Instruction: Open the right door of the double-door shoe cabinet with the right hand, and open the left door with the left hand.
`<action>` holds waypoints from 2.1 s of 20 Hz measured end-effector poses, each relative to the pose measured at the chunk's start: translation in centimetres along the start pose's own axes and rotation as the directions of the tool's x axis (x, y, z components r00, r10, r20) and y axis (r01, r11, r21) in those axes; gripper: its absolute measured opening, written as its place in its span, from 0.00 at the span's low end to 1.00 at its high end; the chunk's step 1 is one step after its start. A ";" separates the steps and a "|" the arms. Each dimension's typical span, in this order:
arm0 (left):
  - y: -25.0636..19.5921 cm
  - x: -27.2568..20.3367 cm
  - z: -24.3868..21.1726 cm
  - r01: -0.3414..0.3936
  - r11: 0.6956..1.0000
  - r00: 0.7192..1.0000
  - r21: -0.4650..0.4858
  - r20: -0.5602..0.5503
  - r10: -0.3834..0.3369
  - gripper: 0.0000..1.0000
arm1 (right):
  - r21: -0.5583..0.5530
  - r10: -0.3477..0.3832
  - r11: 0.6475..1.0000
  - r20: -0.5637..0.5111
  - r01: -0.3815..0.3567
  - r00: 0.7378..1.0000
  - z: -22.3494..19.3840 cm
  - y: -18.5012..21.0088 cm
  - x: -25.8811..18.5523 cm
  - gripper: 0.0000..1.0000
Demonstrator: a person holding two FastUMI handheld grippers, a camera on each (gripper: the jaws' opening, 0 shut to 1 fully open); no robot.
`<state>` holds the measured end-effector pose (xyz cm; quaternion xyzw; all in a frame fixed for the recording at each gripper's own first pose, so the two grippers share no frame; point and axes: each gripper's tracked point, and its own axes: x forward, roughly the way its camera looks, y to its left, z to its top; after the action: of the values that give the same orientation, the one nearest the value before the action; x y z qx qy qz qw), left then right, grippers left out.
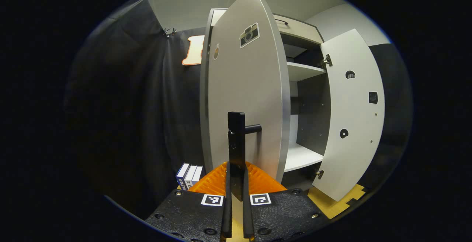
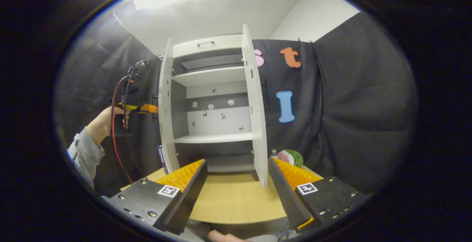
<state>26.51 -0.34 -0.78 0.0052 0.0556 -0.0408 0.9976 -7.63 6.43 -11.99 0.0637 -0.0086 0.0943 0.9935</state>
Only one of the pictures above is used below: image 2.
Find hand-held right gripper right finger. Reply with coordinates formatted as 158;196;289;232
268;157;365;233

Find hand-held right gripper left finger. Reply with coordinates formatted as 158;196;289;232
101;158;208;235

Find beige cabinet door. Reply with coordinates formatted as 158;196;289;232
152;38;181;175
242;24;271;189

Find beige double-door shoe cabinet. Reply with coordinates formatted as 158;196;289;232
158;24;268;189

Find beige cabinet drawer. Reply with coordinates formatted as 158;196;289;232
173;34;244;59

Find watermelon slice toy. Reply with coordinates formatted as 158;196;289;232
277;149;304;168

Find dark blue book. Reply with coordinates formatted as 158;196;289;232
157;145;172;175

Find black backdrop cloth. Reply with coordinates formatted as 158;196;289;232
53;11;419;198

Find black cable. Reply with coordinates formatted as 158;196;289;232
123;59;151;98

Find red cable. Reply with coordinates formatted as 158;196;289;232
111;75;134;184

